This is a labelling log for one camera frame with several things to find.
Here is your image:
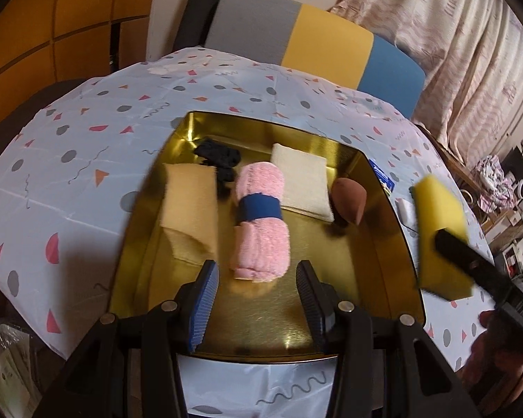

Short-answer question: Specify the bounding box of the pink white patterned cloth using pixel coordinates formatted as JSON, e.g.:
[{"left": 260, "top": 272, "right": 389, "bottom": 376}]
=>
[{"left": 475, "top": 154, "right": 519, "bottom": 214}]

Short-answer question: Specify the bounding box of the small blue box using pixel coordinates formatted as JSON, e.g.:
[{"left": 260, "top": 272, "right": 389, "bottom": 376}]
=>
[{"left": 368, "top": 159, "right": 395, "bottom": 192}]

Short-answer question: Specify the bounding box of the white foam block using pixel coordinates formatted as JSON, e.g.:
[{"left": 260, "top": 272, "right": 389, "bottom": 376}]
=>
[{"left": 394, "top": 197, "right": 419, "bottom": 227}]

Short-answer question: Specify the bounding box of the clear plastic bag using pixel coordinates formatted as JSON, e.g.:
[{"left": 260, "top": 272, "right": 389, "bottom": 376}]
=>
[{"left": 0, "top": 313, "right": 44, "bottom": 418}]

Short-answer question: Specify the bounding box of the black rolled mat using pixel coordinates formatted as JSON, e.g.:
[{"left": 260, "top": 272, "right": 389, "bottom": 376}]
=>
[{"left": 174, "top": 0, "right": 223, "bottom": 51}]

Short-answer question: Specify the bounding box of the cream cloth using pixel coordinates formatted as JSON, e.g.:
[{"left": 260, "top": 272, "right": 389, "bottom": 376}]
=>
[{"left": 270, "top": 142, "right": 335, "bottom": 223}]

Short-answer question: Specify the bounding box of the yellow sponge green scourer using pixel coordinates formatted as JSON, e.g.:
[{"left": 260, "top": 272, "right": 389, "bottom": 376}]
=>
[{"left": 412, "top": 173, "right": 478, "bottom": 302}]

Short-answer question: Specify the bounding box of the person's red patterned clothing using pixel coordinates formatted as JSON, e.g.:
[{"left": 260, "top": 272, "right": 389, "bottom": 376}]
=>
[{"left": 460, "top": 331, "right": 523, "bottom": 418}]

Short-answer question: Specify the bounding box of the brown wooden furniture frame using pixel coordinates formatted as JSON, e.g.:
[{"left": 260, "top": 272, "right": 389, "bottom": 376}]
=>
[{"left": 414, "top": 122, "right": 493, "bottom": 236}]

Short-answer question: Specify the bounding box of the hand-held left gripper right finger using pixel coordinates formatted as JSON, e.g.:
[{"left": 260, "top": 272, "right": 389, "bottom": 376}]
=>
[{"left": 295, "top": 260, "right": 482, "bottom": 418}]

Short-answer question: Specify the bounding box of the dark grey chair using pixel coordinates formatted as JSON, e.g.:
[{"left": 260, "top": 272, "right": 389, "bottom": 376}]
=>
[{"left": 0, "top": 77, "right": 92, "bottom": 175}]

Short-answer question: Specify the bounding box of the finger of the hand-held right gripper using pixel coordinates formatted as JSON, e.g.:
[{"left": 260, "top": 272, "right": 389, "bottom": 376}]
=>
[{"left": 433, "top": 229, "right": 513, "bottom": 297}]

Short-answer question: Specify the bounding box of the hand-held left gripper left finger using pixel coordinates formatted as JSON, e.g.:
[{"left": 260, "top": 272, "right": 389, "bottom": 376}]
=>
[{"left": 32, "top": 259, "right": 221, "bottom": 418}]

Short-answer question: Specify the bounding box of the brown makeup sponge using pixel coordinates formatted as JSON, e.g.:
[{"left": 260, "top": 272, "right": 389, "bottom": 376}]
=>
[{"left": 330, "top": 178, "right": 369, "bottom": 227}]

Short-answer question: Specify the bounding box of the black hair clip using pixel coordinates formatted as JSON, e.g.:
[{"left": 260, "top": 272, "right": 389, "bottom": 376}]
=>
[{"left": 194, "top": 138, "right": 240, "bottom": 186}]

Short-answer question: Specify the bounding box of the gold metal tin box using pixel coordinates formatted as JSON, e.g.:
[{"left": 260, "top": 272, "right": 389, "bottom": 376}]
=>
[{"left": 108, "top": 111, "right": 428, "bottom": 363}]

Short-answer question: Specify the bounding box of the grey yellow blue chair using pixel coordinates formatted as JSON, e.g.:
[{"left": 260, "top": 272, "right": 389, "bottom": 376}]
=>
[{"left": 203, "top": 0, "right": 427, "bottom": 119}]

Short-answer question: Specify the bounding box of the pink towel navy band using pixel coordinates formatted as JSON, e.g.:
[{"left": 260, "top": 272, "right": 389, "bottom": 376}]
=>
[{"left": 230, "top": 162, "right": 292, "bottom": 283}]

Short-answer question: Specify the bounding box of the wooden cabinet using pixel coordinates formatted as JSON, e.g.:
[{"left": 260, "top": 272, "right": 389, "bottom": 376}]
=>
[{"left": 0, "top": 0, "right": 160, "bottom": 96}]

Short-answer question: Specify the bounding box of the tan cloth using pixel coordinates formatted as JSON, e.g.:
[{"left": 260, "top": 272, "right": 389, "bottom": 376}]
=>
[{"left": 159, "top": 163, "right": 221, "bottom": 266}]

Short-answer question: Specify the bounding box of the white patterned tablecloth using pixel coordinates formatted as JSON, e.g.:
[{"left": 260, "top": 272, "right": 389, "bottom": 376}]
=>
[{"left": 0, "top": 46, "right": 493, "bottom": 418}]

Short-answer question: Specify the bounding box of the pink beige curtain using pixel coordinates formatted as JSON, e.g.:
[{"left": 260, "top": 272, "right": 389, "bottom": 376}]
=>
[{"left": 329, "top": 0, "right": 523, "bottom": 170}]

